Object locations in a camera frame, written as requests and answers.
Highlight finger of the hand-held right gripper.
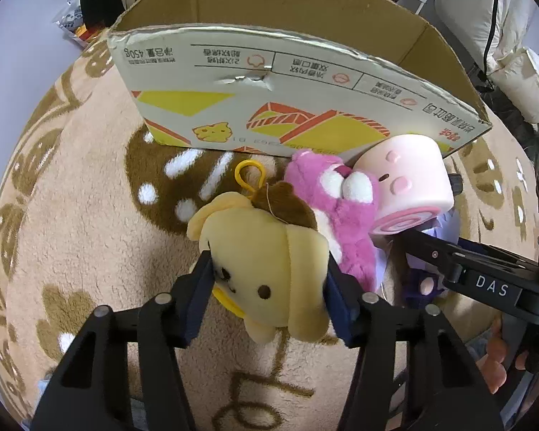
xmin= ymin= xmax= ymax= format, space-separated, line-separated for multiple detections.
xmin=399 ymin=228 xmax=467 ymax=289

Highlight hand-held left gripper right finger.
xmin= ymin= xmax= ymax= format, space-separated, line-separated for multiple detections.
xmin=322 ymin=259 xmax=506 ymax=431

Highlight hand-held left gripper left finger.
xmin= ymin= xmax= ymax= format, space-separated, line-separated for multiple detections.
xmin=29 ymin=249 xmax=217 ymax=431

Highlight purple plush toy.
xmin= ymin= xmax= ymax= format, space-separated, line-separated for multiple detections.
xmin=376 ymin=209 xmax=464 ymax=311

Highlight yellow dog plush toy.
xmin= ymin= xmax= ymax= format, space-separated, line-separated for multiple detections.
xmin=186 ymin=160 xmax=331 ymax=344

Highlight pink roll cake squishy toy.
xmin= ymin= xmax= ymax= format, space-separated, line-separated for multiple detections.
xmin=353 ymin=134 xmax=456 ymax=238

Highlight pink bear plush toy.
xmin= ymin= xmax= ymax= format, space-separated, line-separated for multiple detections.
xmin=284 ymin=149 xmax=383 ymax=293

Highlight cardboard box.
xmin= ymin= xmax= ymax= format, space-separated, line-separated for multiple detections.
xmin=107 ymin=0 xmax=494 ymax=161

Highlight person's right hand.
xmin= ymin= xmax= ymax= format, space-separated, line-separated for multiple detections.
xmin=484 ymin=319 xmax=528 ymax=396

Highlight beige patterned fluffy rug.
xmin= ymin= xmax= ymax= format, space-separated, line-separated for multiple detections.
xmin=0 ymin=31 xmax=539 ymax=431

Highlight white puffer jacket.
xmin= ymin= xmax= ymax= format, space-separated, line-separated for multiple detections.
xmin=435 ymin=0 xmax=539 ymax=73

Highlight snack packets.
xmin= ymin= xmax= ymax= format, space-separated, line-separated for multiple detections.
xmin=51 ymin=2 xmax=114 ymax=48

